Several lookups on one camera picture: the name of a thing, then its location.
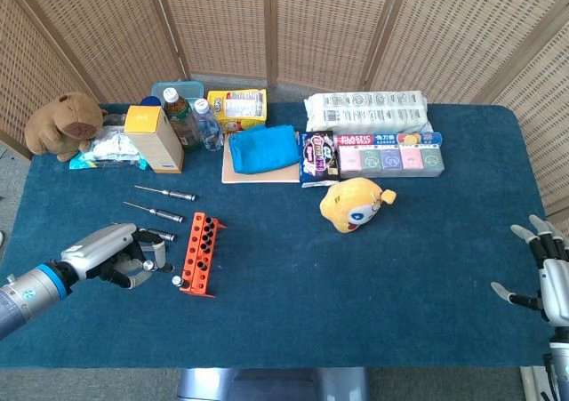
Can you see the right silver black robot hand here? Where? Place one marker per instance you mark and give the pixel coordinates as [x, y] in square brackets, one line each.
[555, 290]

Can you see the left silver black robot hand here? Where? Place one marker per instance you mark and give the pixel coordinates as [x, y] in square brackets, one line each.
[102, 250]

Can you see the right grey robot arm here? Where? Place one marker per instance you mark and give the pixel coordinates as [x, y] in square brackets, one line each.
[559, 365]

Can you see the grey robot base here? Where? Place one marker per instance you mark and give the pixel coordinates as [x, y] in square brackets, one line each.
[266, 385]

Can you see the orange test tube rack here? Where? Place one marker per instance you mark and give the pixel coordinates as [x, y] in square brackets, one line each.
[191, 259]

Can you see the wet wipes pack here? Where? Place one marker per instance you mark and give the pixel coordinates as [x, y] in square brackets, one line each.
[111, 147]

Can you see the tall yellow cardboard box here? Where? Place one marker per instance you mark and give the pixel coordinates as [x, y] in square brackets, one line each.
[155, 143]

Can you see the brown capybara plush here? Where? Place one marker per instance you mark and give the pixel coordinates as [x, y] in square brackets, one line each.
[62, 125]

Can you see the green tea bottle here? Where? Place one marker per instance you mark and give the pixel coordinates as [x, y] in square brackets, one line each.
[182, 123]

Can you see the blue round cap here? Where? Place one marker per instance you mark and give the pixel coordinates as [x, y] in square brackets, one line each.
[151, 101]

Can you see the clear water bottle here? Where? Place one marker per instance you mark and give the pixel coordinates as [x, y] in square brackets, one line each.
[209, 127]

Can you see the blue lidded plastic container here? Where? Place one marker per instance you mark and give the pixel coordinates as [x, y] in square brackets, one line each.
[186, 90]

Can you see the blue fabric pouch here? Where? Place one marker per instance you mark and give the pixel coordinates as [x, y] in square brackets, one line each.
[262, 149]

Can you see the yellow snack bag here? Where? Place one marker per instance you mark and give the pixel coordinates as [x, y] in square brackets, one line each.
[240, 107]

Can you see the blue table cloth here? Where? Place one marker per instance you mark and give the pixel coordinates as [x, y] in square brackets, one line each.
[311, 294]

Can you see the yellow plush toy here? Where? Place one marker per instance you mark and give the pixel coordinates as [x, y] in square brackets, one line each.
[351, 205]

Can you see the dark purple printed packet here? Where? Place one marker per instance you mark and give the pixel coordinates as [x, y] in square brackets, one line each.
[318, 158]

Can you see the plastic food wrap box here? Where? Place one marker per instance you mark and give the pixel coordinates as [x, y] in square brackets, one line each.
[355, 140]

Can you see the white paper towel pack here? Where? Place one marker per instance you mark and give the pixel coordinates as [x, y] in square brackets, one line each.
[364, 109]

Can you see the woven rattan folding screen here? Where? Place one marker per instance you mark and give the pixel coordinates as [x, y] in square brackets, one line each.
[329, 27]

